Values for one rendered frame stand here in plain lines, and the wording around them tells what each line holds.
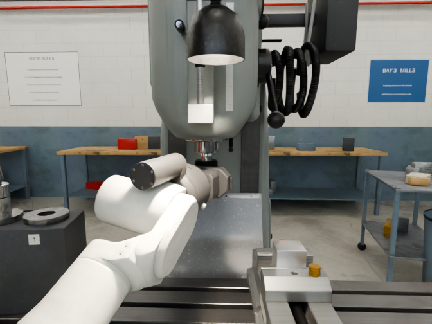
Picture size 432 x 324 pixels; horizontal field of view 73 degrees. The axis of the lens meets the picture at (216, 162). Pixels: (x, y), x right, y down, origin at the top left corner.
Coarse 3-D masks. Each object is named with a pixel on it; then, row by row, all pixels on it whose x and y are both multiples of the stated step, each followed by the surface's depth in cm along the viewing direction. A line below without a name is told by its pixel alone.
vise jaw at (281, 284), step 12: (264, 276) 56; (276, 276) 56; (288, 276) 56; (300, 276) 56; (324, 276) 56; (264, 288) 55; (276, 288) 55; (288, 288) 55; (300, 288) 55; (312, 288) 55; (324, 288) 55; (276, 300) 55; (288, 300) 55; (300, 300) 55; (312, 300) 55; (324, 300) 55
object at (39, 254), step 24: (24, 216) 63; (48, 216) 63; (72, 216) 67; (0, 240) 59; (24, 240) 60; (48, 240) 60; (72, 240) 64; (0, 264) 60; (24, 264) 60; (48, 264) 61; (0, 288) 61; (24, 288) 61; (48, 288) 62; (0, 312) 61; (24, 312) 62
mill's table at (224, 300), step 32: (160, 288) 72; (192, 288) 72; (224, 288) 72; (352, 288) 71; (384, 288) 71; (416, 288) 71; (0, 320) 61; (128, 320) 60; (160, 320) 60; (192, 320) 60; (224, 320) 60; (352, 320) 60; (384, 320) 60; (416, 320) 60
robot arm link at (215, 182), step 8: (192, 168) 47; (200, 168) 55; (208, 168) 54; (216, 168) 54; (224, 168) 55; (200, 176) 47; (208, 176) 50; (216, 176) 52; (224, 176) 53; (200, 184) 45; (208, 184) 48; (216, 184) 52; (224, 184) 54; (232, 184) 56; (208, 192) 48; (216, 192) 53; (224, 192) 54; (208, 200) 51; (200, 208) 46
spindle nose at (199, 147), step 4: (196, 144) 58; (200, 144) 57; (204, 144) 57; (208, 144) 57; (212, 144) 57; (216, 144) 58; (196, 148) 58; (200, 148) 57; (204, 148) 57; (208, 148) 57; (212, 148) 58; (216, 148) 58; (196, 152) 58; (200, 152) 58; (204, 152) 57; (208, 152) 57; (212, 152) 58
